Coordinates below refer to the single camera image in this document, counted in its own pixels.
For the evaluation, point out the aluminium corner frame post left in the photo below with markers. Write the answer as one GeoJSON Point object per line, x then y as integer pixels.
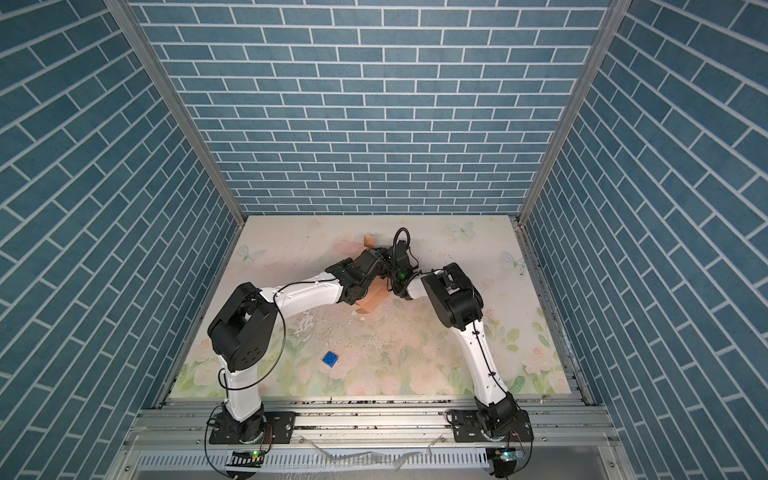
{"type": "Point", "coordinates": [129, 25]}

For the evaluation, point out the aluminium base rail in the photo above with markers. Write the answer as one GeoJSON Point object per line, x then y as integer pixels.
{"type": "Point", "coordinates": [571, 440]}

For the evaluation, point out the aluminium corner frame post right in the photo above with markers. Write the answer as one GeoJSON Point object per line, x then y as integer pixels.
{"type": "Point", "coordinates": [596, 55]}

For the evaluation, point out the aluminium corner frame post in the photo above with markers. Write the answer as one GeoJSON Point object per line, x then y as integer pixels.
{"type": "Point", "coordinates": [129, 25]}
{"type": "Point", "coordinates": [596, 55]}

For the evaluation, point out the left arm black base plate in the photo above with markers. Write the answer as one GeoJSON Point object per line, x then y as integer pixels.
{"type": "Point", "coordinates": [260, 429]}

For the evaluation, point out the white ventilated cable duct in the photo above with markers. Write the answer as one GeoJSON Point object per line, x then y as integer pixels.
{"type": "Point", "coordinates": [312, 460]}

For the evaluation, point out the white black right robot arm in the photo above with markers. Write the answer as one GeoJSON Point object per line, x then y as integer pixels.
{"type": "Point", "coordinates": [458, 305]}

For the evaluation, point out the pink cardboard paper box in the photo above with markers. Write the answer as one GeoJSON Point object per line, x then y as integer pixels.
{"type": "Point", "coordinates": [377, 291]}

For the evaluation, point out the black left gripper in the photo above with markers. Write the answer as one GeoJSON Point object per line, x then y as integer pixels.
{"type": "Point", "coordinates": [344, 266]}

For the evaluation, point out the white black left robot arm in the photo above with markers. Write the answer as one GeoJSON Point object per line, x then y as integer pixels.
{"type": "Point", "coordinates": [241, 332]}

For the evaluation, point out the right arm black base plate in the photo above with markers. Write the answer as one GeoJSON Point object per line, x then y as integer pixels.
{"type": "Point", "coordinates": [473, 426]}

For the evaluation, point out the small blue cube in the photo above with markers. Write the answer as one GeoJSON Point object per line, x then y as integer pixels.
{"type": "Point", "coordinates": [330, 359]}

